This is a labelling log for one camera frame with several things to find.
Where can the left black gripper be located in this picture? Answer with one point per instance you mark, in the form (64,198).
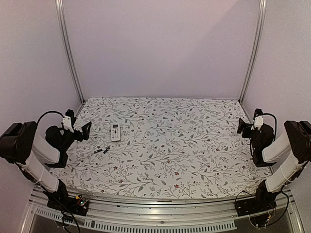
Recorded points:
(85,135)

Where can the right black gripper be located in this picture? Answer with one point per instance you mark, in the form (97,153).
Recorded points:
(242,125)

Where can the white remote control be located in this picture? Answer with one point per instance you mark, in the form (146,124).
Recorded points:
(115,132)

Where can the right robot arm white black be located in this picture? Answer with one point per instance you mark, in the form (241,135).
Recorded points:
(266,149)

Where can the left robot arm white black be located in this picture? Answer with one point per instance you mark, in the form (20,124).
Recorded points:
(33,154)

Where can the floral patterned table mat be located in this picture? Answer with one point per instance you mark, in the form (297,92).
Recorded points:
(169,149)

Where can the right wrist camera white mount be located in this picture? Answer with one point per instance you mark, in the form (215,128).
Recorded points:
(257,119)

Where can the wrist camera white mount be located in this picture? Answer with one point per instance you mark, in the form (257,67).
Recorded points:
(257,119)
(69,120)

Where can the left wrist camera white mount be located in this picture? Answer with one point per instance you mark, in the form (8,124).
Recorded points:
(69,120)

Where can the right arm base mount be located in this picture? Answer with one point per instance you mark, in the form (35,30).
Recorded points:
(252,205)

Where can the front aluminium rail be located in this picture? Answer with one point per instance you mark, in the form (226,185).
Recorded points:
(116,214)

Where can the right aluminium frame post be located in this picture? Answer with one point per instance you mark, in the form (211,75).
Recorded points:
(254,51)

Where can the aluminium frame post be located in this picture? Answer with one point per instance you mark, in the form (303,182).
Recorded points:
(254,51)
(68,52)

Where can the left aluminium frame post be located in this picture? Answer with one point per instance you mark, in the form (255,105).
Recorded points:
(68,52)

